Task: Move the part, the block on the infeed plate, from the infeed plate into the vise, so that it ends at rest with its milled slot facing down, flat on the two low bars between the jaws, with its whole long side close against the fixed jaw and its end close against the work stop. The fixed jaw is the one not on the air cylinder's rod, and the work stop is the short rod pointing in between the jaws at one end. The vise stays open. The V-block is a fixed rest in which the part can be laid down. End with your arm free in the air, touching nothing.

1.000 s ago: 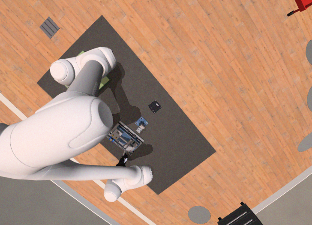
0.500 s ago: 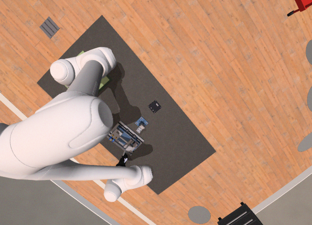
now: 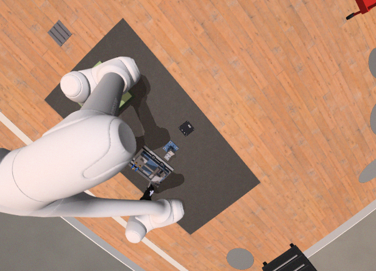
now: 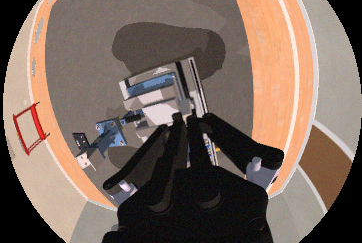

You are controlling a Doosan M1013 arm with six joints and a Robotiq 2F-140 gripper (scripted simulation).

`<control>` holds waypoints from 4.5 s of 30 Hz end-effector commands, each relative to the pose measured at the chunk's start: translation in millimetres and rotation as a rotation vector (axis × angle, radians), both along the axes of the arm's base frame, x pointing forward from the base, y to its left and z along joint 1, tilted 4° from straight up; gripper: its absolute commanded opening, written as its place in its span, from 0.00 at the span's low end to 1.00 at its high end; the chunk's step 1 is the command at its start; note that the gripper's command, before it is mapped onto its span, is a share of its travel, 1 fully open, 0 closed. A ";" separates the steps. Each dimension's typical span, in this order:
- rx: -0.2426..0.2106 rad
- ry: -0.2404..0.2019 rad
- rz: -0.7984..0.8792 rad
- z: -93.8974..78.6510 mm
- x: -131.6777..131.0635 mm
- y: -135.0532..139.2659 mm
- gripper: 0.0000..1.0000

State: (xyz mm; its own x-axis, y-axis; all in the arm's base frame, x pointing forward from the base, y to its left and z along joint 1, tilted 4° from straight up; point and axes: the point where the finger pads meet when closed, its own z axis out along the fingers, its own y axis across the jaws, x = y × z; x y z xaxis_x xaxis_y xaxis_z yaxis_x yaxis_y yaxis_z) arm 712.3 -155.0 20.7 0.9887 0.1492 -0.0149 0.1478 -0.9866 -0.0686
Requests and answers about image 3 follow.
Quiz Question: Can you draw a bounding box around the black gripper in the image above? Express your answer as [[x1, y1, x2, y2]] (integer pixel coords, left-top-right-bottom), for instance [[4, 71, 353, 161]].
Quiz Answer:
[[140, 182, 155, 200]]

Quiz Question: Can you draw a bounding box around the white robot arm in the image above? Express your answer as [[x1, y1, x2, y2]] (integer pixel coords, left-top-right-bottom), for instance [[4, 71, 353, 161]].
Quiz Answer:
[[0, 57, 184, 243]]

